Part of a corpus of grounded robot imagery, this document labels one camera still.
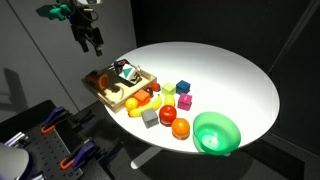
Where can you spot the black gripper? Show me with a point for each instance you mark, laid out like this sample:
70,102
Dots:
83,30

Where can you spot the orange plush block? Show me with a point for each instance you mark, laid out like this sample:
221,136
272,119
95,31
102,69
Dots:
100,81

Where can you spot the white plush block teal triangle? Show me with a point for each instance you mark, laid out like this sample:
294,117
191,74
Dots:
127,72

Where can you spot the wooden tray box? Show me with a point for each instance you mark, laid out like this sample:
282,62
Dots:
113,95

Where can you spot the yellow toy lemon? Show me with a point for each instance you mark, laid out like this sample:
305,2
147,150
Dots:
131,104

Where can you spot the orange cube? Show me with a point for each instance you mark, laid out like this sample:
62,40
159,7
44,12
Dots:
142,96

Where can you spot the dark toy plum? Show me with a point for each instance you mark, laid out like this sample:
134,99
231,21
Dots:
150,91

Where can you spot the small red toy fruit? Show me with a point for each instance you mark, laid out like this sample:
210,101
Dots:
155,87

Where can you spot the yellow toy banana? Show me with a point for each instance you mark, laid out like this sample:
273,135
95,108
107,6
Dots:
150,106

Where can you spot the light green cube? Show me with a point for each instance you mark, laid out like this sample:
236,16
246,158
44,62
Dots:
168,88

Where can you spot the gray cube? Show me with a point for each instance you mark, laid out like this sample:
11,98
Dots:
150,117

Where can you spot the yellow-green toy fruit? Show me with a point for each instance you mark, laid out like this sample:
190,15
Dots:
169,100

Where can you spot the blue cube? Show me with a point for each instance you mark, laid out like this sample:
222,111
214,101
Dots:
183,87

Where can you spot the red toy tomato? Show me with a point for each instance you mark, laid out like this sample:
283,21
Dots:
167,114

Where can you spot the magenta cube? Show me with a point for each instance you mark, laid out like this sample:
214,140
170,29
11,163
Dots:
185,101

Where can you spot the black perforated mounting board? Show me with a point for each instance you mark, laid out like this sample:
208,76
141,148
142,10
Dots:
50,150

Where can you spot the aluminium extrusion bar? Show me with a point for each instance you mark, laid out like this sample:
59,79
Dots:
15,139

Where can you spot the toy orange fruit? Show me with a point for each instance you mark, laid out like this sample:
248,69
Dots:
180,128

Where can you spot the white table leg base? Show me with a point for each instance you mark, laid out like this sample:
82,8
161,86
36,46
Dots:
143,159

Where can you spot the green plastic bowl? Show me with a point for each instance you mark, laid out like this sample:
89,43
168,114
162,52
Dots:
216,133

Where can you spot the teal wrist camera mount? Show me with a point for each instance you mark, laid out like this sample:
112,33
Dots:
60,11

